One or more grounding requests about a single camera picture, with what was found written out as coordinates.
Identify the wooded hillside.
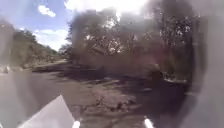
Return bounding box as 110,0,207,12
0,26,63,69

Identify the large dark tree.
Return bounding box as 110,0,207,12
59,6,201,83

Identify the grey asphalt road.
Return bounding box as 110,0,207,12
0,59,201,128

